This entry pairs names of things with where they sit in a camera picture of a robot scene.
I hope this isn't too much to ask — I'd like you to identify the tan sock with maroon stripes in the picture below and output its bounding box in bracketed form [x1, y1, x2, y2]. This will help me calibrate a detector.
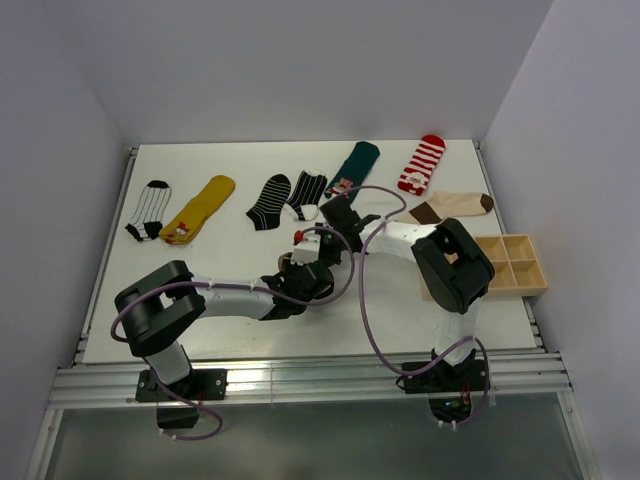
[278, 252, 294, 274]

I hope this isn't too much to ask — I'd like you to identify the cream and brown sock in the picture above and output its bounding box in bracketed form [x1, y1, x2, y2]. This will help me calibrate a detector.
[397, 191, 494, 225]

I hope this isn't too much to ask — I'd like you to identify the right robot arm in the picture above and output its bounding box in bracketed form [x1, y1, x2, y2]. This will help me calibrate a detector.
[320, 196, 495, 390]

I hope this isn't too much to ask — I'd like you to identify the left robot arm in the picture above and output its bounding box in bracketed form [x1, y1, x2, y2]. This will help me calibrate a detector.
[111, 260, 334, 399]

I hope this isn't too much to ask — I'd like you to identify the black vertical-striped ankle sock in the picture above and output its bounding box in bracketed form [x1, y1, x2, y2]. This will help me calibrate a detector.
[285, 170, 328, 222]

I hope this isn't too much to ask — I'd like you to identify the dark green reindeer sock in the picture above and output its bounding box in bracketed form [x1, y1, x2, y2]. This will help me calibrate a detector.
[324, 141, 380, 203]

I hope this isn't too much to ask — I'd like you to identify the black horizontal-striped ankle sock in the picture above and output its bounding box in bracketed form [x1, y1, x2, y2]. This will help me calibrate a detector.
[245, 174, 291, 231]

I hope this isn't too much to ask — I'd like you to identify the red white striped santa sock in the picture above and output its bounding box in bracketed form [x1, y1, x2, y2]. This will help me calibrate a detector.
[397, 134, 446, 196]

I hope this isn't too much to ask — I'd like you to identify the mustard yellow sock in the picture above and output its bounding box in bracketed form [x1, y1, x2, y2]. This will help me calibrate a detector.
[159, 175, 236, 245]

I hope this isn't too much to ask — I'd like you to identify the white black vertical-striped sock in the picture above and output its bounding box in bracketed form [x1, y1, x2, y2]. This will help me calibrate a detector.
[125, 180, 171, 242]

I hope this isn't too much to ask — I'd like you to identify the wooden compartment tray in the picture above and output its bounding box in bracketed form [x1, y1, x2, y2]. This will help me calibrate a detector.
[475, 234, 548, 298]

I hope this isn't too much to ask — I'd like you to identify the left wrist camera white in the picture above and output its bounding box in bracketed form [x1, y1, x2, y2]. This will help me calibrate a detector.
[290, 231, 321, 266]

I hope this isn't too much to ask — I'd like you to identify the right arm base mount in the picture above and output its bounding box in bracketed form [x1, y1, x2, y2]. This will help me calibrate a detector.
[395, 351, 491, 430]

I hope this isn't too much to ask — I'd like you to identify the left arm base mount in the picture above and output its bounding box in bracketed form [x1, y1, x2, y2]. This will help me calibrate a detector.
[134, 368, 227, 441]

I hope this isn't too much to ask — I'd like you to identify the aluminium table frame rail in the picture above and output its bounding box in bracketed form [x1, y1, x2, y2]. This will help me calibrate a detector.
[46, 351, 573, 410]

